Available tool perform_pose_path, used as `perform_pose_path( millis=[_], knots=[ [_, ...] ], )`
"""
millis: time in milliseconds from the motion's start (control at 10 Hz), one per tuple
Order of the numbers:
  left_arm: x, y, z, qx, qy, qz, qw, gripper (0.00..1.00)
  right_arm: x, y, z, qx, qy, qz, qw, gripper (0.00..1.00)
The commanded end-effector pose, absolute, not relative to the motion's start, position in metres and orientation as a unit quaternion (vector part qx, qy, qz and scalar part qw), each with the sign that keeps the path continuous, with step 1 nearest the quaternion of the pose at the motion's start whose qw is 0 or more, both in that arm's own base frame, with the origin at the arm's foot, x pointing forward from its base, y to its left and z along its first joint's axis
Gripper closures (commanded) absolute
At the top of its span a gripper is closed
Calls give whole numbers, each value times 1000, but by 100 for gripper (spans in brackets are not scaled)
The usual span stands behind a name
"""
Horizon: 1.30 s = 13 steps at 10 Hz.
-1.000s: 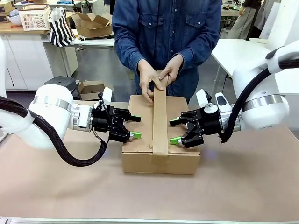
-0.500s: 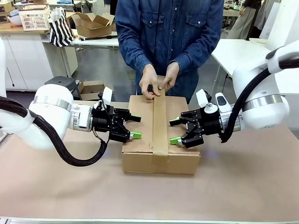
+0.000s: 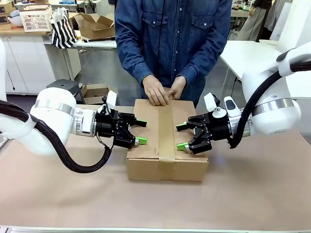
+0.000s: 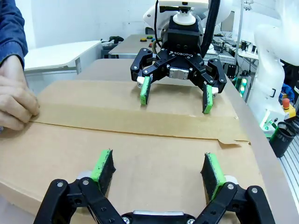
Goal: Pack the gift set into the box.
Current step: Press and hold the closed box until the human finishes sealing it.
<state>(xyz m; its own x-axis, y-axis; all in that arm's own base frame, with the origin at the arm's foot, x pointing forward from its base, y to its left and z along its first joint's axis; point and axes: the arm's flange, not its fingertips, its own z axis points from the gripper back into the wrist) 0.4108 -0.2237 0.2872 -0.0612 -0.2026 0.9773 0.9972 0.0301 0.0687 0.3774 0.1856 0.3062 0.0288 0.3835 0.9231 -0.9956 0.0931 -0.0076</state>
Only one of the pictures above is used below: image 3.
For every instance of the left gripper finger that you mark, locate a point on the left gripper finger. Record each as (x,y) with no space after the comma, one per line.
(131,120)
(126,140)

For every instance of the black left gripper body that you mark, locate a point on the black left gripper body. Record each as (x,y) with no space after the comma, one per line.
(107,123)

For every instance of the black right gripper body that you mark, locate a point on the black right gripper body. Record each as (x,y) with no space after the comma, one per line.
(218,128)

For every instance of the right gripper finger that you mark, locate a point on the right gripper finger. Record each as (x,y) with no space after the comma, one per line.
(198,121)
(199,145)

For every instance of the brown cardboard shipping box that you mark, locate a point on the brown cardboard shipping box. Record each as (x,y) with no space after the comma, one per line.
(143,167)

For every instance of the brown packing tape strip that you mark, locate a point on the brown packing tape strip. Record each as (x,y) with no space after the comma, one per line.
(166,136)

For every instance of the person's left forearm denim sleeve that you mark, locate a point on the person's left forearm denim sleeve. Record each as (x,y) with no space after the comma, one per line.
(201,63)

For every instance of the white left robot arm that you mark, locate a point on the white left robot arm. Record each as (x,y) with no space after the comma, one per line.
(53,114)

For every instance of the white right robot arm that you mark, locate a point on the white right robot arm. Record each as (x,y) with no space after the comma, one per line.
(274,114)

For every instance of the person's right forearm denim sleeve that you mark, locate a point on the person's right forearm denim sleeve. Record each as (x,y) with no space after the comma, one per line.
(136,65)

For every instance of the flattened cardboard box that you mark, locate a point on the flattened cardboard box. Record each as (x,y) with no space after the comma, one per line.
(97,93)

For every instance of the open cardboard box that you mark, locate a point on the open cardboard box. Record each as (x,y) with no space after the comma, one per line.
(97,30)

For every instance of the small cardboard box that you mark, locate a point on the small cardboard box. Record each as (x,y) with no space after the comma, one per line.
(4,19)
(6,7)

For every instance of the person's right hand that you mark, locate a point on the person's right hand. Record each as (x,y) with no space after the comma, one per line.
(156,93)

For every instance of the person's left hand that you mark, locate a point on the person's left hand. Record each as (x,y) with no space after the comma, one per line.
(178,87)

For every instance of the black stool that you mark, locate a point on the black stool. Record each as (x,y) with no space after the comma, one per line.
(64,85)

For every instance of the large white table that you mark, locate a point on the large white table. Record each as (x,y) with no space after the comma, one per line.
(243,55)

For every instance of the white folding table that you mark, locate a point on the white folding table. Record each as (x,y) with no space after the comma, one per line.
(97,44)

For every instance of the black rod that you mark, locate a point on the black rod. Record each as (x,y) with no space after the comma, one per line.
(102,39)

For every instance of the person in denim shirt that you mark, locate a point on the person in denim shirt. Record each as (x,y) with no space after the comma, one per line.
(172,29)

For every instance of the black white striped bag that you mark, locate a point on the black white striped bag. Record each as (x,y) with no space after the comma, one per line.
(63,34)

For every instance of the white cabinet wooden top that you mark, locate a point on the white cabinet wooden top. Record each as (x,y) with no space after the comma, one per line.
(24,60)

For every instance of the person in beige trousers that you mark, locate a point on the person in beige trousers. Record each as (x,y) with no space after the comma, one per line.
(252,21)

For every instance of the white plastic basket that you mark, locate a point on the white plastic basket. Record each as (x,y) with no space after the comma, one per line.
(36,19)

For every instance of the white foam board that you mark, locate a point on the white foam board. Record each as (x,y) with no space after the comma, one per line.
(294,21)

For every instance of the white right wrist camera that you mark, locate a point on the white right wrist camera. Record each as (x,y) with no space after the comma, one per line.
(209,103)

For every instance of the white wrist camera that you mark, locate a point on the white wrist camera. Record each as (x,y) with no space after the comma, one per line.
(112,98)
(209,103)

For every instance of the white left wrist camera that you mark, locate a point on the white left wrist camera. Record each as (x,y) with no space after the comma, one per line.
(112,98)

